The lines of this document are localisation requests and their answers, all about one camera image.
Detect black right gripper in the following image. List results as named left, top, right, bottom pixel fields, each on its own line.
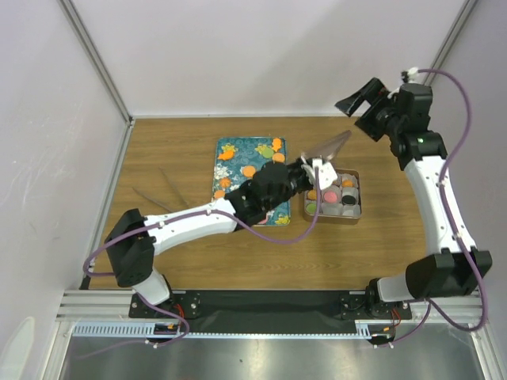
left=334, top=78, right=403, bottom=143

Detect green round cookie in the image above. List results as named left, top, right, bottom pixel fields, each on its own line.
left=261, top=147, right=274, bottom=159
left=306, top=203, right=317, bottom=214

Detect pink round cookie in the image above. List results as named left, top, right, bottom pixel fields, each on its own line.
left=323, top=191, right=338, bottom=203

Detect rose gold tin lid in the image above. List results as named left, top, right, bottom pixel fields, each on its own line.
left=301, top=130, right=352, bottom=162

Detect rose gold cookie tin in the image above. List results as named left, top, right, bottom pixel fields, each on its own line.
left=302, top=169, right=362, bottom=225

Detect black round cookie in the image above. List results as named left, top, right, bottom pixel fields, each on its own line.
left=341, top=195, right=357, bottom=206

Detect metal slotted tongs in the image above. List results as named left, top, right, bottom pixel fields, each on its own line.
left=131, top=166, right=190, bottom=213

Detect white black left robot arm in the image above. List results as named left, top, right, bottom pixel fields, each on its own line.
left=105, top=158, right=322, bottom=317

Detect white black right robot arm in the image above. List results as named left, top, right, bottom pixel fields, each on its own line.
left=335, top=78, right=492, bottom=318

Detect orange leaf cookie top right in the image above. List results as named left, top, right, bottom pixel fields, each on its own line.
left=272, top=138, right=283, bottom=152

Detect teal floral serving tray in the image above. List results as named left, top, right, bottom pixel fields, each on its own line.
left=213, top=136, right=293, bottom=229

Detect orange pumpkin cookie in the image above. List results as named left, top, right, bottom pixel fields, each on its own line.
left=219, top=177, right=231, bottom=188

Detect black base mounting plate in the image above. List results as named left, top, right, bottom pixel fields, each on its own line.
left=128, top=290, right=413, bottom=335

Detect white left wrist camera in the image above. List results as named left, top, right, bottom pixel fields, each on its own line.
left=301, top=156, right=337, bottom=190

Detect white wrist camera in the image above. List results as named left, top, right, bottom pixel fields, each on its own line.
left=401, top=66, right=420, bottom=84
left=301, top=156, right=337, bottom=190

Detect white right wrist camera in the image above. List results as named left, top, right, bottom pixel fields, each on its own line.
left=401, top=66, right=420, bottom=84

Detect aluminium cable rail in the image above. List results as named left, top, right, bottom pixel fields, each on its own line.
left=56, top=290, right=482, bottom=342

